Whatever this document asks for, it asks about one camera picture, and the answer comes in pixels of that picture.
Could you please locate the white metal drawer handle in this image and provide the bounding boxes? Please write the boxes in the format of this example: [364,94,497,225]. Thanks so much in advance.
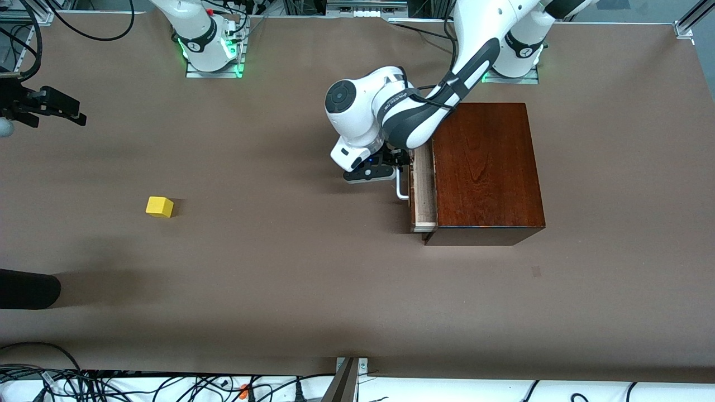
[395,166,412,200]

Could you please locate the light wood drawer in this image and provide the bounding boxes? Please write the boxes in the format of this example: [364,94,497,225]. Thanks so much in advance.
[409,140,438,233]

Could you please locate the yellow wooden block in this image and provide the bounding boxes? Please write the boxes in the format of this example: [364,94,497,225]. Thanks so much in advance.
[146,197,174,218]

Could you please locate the dark brown wooden cabinet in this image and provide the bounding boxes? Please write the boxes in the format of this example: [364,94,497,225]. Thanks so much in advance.
[422,102,547,247]

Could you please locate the black cylindrical object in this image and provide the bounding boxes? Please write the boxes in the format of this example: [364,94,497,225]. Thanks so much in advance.
[0,269,61,310]

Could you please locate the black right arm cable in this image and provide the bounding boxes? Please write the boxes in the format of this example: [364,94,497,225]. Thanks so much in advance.
[0,0,41,83]

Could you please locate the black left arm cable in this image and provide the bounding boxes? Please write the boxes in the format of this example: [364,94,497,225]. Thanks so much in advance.
[411,78,464,109]

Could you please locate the black looping cable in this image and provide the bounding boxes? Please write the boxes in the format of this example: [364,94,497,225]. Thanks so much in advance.
[45,0,135,41]

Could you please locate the aluminium frame profile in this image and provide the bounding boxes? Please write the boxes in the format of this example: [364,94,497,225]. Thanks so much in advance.
[673,0,715,39]
[0,0,54,26]

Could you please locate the black cable to arm base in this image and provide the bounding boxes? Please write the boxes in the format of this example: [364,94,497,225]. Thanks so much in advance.
[388,21,456,42]

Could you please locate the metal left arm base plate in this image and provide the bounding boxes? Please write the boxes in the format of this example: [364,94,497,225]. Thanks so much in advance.
[480,56,540,85]

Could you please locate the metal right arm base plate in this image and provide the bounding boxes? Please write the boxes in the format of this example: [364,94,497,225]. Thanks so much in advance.
[185,22,247,79]

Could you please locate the dark camera mount post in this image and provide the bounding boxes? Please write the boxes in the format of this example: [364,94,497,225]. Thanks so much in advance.
[321,357,369,402]

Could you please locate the tangled black cables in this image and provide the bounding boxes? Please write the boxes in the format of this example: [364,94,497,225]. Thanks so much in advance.
[0,342,336,402]

